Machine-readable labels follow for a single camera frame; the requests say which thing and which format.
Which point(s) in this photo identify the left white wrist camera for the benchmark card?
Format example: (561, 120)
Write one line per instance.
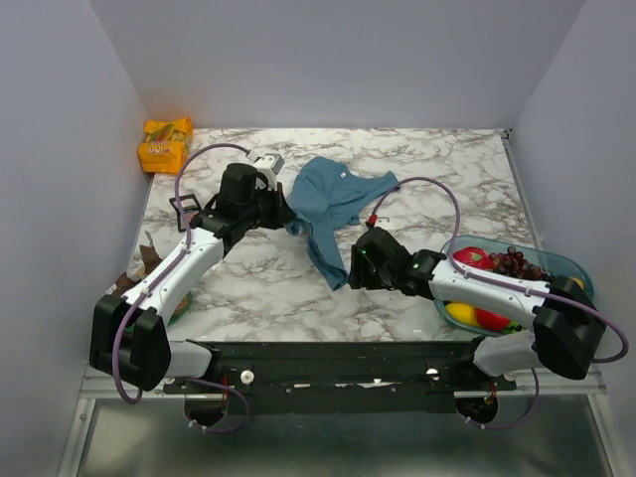
(267, 165)

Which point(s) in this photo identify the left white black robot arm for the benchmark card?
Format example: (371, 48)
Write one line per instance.
(129, 337)

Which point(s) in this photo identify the red apple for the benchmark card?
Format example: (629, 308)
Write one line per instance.
(492, 321)

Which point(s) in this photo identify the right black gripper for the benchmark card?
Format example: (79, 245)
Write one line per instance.
(358, 259)

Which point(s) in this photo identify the teal glass fruit bowl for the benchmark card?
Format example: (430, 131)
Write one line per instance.
(556, 264)

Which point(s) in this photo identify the red dragon fruit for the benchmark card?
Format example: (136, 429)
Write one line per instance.
(475, 257)

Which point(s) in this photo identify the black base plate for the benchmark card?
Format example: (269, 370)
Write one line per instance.
(324, 400)

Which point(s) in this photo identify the aluminium frame rail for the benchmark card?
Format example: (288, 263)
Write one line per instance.
(571, 382)

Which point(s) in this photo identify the green toy with black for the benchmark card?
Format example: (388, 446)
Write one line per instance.
(513, 328)

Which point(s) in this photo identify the black brooch box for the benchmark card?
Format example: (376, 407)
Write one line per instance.
(185, 207)

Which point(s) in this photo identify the blue tank top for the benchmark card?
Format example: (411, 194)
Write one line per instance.
(325, 198)

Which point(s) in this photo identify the orange snack packet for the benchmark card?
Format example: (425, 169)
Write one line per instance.
(165, 146)

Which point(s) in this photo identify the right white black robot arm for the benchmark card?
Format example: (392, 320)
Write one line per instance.
(562, 329)

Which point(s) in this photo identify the purple grapes bunch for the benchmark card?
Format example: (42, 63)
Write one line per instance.
(513, 263)

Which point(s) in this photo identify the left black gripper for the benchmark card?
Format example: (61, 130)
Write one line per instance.
(284, 215)

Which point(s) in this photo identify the yellow lemon lower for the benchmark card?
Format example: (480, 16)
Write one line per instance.
(462, 313)

